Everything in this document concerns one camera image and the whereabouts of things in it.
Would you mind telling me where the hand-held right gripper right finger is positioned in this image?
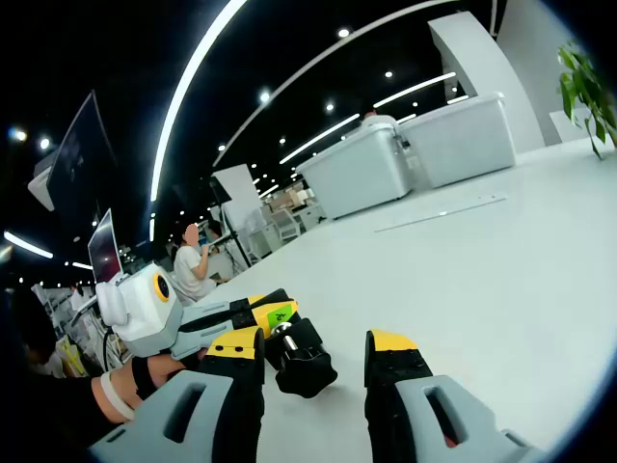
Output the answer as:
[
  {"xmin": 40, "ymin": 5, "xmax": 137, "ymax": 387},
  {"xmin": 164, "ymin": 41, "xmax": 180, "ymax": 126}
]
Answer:
[{"xmin": 363, "ymin": 329, "xmax": 549, "ymax": 463}]

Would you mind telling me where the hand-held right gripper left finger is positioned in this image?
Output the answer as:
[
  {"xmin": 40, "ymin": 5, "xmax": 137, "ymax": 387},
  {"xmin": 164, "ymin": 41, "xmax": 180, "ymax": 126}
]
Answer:
[{"xmin": 89, "ymin": 326, "xmax": 267, "ymax": 463}]

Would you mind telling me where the black pad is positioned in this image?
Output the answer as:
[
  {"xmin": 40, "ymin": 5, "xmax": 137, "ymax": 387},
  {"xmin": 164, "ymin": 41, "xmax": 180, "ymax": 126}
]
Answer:
[{"xmin": 262, "ymin": 315, "xmax": 338, "ymax": 399}]

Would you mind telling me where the white desk cover strip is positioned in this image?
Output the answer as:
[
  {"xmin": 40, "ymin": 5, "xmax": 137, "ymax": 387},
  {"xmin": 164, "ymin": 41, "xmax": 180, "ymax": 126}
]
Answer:
[{"xmin": 373, "ymin": 191, "xmax": 510, "ymax": 234}]

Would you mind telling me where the person's left hand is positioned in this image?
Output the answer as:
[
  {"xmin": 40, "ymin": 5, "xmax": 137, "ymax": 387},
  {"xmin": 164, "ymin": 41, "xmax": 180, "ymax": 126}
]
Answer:
[{"xmin": 129, "ymin": 350, "xmax": 209, "ymax": 402}]

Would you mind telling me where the open laptop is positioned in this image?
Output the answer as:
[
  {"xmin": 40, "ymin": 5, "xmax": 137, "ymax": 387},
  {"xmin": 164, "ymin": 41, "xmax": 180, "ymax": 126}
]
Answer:
[{"xmin": 87, "ymin": 207, "xmax": 124, "ymax": 286}]

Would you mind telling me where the white office chair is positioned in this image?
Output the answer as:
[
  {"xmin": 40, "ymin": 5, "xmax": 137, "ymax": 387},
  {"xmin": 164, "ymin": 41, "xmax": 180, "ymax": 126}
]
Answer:
[{"xmin": 269, "ymin": 206, "xmax": 306, "ymax": 242}]

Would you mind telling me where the person's head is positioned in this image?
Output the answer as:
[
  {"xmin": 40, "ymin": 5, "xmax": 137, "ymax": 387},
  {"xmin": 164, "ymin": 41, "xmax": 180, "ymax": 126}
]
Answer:
[{"xmin": 9, "ymin": 287, "xmax": 67, "ymax": 380}]

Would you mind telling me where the curved ceiling light strip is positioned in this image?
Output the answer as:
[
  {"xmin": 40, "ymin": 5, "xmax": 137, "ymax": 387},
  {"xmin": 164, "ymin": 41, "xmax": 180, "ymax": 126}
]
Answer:
[{"xmin": 148, "ymin": 0, "xmax": 255, "ymax": 204}]

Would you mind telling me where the white storage bin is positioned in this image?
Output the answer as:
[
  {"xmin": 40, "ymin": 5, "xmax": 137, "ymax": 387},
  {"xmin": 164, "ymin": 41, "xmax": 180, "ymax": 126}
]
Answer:
[
  {"xmin": 294, "ymin": 123, "xmax": 415, "ymax": 222},
  {"xmin": 397, "ymin": 91, "xmax": 518, "ymax": 190}
]

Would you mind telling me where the large dark monitor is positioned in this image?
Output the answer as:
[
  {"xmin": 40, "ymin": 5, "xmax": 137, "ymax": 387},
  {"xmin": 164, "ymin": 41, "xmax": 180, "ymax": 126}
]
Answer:
[{"xmin": 46, "ymin": 90, "xmax": 121, "ymax": 237}]

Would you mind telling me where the white chair back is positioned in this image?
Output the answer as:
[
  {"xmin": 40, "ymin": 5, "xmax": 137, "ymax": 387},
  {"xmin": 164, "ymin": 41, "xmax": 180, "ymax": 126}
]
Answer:
[{"xmin": 549, "ymin": 108, "xmax": 595, "ymax": 145}]

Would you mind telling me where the white square pillar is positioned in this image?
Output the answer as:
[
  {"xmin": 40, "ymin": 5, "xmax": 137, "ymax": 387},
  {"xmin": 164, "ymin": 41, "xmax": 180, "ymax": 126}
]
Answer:
[{"xmin": 427, "ymin": 10, "xmax": 549, "ymax": 154}]

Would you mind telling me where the potted green plant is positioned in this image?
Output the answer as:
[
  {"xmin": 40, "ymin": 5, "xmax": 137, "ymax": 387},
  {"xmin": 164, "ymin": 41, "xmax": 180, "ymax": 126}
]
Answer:
[{"xmin": 556, "ymin": 41, "xmax": 617, "ymax": 161}]

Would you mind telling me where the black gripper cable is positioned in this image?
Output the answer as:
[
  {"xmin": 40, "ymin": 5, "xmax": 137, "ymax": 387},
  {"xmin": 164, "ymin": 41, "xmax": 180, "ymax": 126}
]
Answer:
[{"xmin": 99, "ymin": 326, "xmax": 117, "ymax": 373}]

